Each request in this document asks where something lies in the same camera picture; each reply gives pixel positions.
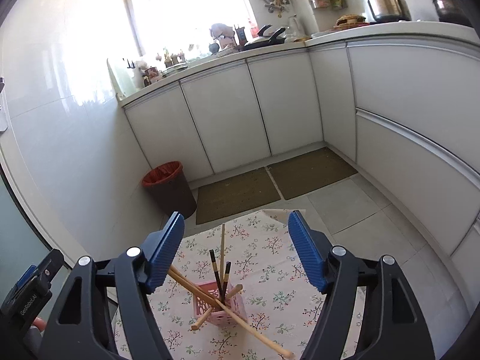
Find floral tablecloth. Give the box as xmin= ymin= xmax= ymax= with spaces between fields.
xmin=112 ymin=209 xmax=365 ymax=360

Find wooden chopstick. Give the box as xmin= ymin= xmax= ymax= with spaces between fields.
xmin=219 ymin=223 xmax=225 ymax=302
xmin=192 ymin=281 xmax=247 ymax=328
xmin=168 ymin=265 xmax=219 ymax=309
xmin=166 ymin=265 xmax=296 ymax=360

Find brown trash bin red liner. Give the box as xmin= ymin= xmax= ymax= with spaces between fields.
xmin=142 ymin=161 xmax=197 ymax=219

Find black frying pan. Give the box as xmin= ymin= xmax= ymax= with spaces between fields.
xmin=242 ymin=24 xmax=287 ymax=50

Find olive floor mat right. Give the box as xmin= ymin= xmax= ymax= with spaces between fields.
xmin=269 ymin=147 xmax=357 ymax=200

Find pink perforated utensil basket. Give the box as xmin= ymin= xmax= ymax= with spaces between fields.
xmin=193 ymin=282 xmax=248 ymax=325

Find olive floor mat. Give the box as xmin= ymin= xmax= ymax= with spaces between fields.
xmin=196 ymin=167 xmax=281 ymax=224
xmin=269 ymin=147 xmax=357 ymax=200

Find olive floor mat left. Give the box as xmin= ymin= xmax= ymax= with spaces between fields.
xmin=196 ymin=167 xmax=281 ymax=224

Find white kitchen cabinets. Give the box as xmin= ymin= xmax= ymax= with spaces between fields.
xmin=119 ymin=22 xmax=480 ymax=308

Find steel kettle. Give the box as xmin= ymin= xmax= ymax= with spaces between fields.
xmin=367 ymin=0 xmax=412 ymax=23

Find black chopstick gold band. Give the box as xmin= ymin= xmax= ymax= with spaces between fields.
xmin=209 ymin=250 xmax=223 ymax=301
xmin=220 ymin=261 xmax=231 ymax=304

